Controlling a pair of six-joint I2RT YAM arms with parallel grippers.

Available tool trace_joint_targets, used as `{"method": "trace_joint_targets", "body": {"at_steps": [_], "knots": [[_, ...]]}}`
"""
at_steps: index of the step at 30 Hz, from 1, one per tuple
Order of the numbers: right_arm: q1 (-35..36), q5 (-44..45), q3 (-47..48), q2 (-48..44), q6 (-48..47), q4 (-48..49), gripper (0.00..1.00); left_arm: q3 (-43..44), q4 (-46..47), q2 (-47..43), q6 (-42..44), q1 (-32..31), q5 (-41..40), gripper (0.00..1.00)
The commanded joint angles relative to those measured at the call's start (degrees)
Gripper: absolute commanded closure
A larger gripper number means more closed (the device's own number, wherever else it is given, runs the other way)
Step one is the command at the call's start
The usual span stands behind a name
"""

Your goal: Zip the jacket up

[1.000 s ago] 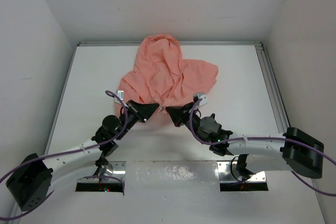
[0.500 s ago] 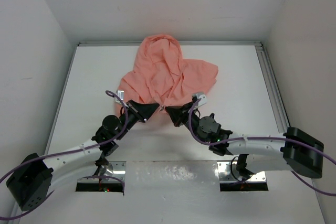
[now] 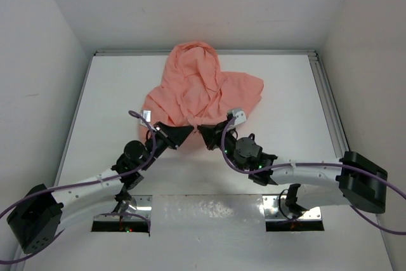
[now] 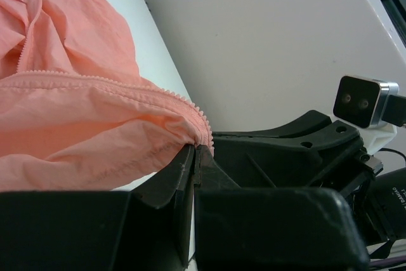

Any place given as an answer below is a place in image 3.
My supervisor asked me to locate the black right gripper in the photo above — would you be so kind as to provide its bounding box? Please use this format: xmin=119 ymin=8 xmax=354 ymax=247
xmin=199 ymin=119 xmax=245 ymax=172

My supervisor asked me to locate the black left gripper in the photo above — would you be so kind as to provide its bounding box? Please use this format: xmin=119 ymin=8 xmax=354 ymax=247
xmin=140 ymin=121 xmax=193 ymax=170

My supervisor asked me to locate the pink hooded zip jacket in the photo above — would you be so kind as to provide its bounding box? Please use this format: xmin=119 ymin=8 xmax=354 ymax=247
xmin=141 ymin=41 xmax=264 ymax=128

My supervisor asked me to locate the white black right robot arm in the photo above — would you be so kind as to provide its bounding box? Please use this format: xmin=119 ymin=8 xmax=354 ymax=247
xmin=197 ymin=121 xmax=388 ymax=216

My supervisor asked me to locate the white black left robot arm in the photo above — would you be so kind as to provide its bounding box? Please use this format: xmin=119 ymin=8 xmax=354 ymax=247
xmin=7 ymin=122 xmax=193 ymax=254

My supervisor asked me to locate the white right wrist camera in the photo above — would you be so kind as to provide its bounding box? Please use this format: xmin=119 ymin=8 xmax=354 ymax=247
xmin=227 ymin=108 xmax=247 ymax=125

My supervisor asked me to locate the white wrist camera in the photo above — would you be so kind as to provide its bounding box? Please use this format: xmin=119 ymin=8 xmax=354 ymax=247
xmin=141 ymin=110 xmax=151 ymax=123
xmin=227 ymin=108 xmax=247 ymax=125

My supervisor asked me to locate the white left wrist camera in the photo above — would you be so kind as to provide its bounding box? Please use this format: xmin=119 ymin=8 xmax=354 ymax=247
xmin=141 ymin=110 xmax=151 ymax=123

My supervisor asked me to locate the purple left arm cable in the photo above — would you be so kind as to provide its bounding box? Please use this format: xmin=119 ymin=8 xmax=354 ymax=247
xmin=0 ymin=110 xmax=158 ymax=264

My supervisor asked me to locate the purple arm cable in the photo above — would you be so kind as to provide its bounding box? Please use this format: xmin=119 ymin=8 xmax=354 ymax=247
xmin=0 ymin=110 xmax=158 ymax=264
xmin=220 ymin=117 xmax=406 ymax=237

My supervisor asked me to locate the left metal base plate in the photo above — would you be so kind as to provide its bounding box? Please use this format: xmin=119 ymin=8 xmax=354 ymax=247
xmin=115 ymin=195 xmax=152 ymax=218

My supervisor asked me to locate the metal base plate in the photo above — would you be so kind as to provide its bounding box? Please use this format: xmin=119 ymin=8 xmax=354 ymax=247
xmin=260 ymin=192 xmax=322 ymax=222
xmin=115 ymin=195 xmax=152 ymax=218

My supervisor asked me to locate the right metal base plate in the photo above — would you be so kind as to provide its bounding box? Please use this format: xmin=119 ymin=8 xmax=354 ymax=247
xmin=260 ymin=192 xmax=322 ymax=222

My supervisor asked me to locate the aluminium table edge rail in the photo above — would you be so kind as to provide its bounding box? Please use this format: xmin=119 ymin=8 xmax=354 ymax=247
xmin=9 ymin=49 xmax=372 ymax=271

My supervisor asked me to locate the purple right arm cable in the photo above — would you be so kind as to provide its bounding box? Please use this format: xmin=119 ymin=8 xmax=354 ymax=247
xmin=220 ymin=117 xmax=406 ymax=237

